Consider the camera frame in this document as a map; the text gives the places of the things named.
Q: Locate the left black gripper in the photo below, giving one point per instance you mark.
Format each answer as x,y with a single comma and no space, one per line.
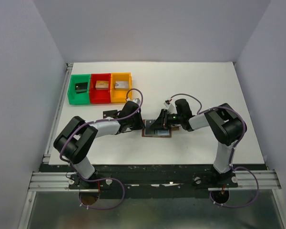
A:
141,125

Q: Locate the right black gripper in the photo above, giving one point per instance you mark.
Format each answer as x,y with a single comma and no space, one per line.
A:
161,122

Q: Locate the brown leather card holder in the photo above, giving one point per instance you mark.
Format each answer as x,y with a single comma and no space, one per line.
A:
162,133

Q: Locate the black VIP card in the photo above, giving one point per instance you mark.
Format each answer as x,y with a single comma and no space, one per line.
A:
110,113

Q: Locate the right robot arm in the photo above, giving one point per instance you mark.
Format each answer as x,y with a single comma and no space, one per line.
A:
226,124

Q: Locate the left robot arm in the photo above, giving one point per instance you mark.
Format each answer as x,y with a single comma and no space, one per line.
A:
75,140

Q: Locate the silver card in yellow bin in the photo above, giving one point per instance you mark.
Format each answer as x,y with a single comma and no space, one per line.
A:
121,85

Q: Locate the gold card in red bin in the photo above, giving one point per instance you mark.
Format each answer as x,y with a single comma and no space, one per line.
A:
102,85

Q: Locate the black card in green bin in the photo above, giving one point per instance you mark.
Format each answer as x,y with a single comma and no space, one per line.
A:
81,87

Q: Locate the yellow plastic bin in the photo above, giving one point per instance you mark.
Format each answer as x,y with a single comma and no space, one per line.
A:
119,95

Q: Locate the red plastic bin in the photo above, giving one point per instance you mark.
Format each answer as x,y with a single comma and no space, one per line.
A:
99,95

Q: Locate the green plastic bin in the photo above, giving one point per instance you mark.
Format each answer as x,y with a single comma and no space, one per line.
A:
73,97

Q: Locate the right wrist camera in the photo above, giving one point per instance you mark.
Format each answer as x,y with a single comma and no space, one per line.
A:
169,106

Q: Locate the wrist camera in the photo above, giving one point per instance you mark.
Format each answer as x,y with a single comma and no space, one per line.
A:
169,106
135,100

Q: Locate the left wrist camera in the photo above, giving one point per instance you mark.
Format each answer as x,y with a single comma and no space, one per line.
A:
135,100

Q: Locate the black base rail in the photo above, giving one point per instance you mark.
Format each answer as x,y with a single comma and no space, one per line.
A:
155,181

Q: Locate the aluminium frame rail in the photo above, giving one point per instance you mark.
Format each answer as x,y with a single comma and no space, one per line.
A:
46,181

